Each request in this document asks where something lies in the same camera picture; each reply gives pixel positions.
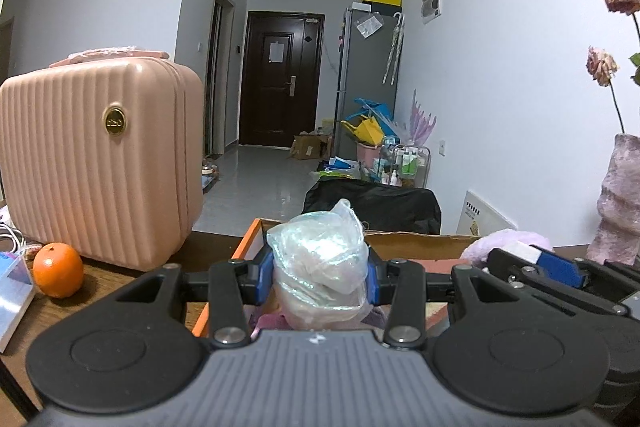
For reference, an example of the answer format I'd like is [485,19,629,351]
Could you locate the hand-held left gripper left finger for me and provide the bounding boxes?
[114,247,277,349]

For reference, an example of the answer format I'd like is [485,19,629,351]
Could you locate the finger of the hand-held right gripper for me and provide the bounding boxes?
[504,276,632,320]
[487,242,591,291]

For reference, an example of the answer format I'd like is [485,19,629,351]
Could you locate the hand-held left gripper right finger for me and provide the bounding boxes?
[364,246,526,350]

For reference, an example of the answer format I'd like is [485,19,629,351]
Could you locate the orange cardboard box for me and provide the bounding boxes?
[192,218,483,340]

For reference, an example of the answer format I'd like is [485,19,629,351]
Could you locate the purple satin scrunchie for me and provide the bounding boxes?
[250,311,288,340]

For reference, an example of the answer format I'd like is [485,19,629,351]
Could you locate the clear plastic bag bundle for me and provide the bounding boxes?
[266,198,375,332]

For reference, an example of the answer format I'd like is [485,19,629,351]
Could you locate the lavender fuzzy sock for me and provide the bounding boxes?
[460,229,553,267]

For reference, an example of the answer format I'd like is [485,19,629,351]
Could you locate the black bag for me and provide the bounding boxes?
[301,180,442,236]

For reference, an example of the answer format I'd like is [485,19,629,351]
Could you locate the pink textured vase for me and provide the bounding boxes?
[586,133,640,267]

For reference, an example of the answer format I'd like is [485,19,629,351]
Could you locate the white flat board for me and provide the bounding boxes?
[456,190,518,238]

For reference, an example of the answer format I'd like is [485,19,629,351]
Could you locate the blue paper bag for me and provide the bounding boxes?
[322,155,361,174]

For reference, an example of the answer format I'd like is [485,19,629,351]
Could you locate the white cart with bottles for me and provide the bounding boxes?
[377,144,431,188]

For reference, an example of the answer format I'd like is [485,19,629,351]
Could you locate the pink bucket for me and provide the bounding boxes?
[356,142,383,165]

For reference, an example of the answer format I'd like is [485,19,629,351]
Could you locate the brown cardboard box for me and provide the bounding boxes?
[291,133,332,162]

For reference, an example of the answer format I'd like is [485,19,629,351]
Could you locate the purple wing decoration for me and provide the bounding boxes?
[410,89,438,148]

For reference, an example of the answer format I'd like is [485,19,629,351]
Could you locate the dark brown entrance door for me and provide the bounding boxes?
[239,11,326,148]

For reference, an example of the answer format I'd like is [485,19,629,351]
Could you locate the blue folded kite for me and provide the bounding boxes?
[347,97,401,130]

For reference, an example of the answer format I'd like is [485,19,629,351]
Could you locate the pink ribbed suitcase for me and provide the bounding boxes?
[0,48,205,272]

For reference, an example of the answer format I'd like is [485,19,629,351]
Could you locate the grey refrigerator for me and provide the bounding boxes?
[334,7,405,160]

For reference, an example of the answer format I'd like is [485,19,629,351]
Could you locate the orange fruit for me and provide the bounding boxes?
[32,243,85,299]

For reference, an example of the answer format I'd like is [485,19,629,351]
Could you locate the white folded umbrella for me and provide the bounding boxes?
[382,12,405,86]

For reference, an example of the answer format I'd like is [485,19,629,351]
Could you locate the clear plastic bag on refrigerator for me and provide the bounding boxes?
[355,14,383,38]

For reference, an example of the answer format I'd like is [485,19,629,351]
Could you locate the blue wet wipes pack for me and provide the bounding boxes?
[0,251,37,354]

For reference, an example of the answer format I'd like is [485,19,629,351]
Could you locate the white cables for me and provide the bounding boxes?
[0,219,41,258]

